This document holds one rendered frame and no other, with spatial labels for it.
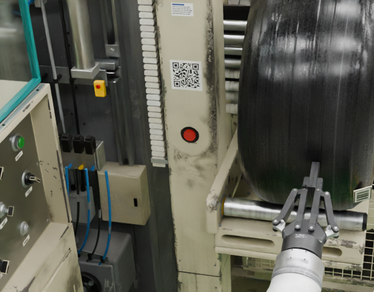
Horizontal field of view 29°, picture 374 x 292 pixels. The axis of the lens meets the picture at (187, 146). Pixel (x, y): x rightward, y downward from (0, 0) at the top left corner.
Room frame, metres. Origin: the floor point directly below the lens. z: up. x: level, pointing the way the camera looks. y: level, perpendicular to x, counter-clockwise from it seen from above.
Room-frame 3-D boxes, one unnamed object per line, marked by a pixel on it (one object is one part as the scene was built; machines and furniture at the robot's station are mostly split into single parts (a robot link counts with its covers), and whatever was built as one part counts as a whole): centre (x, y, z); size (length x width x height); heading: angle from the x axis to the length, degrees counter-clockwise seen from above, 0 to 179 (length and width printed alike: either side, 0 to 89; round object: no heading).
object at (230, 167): (1.59, -0.11, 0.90); 0.40 x 0.03 x 0.10; 163
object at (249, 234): (1.41, -0.24, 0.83); 0.36 x 0.09 x 0.06; 73
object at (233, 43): (1.97, -0.18, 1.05); 0.20 x 0.15 x 0.30; 73
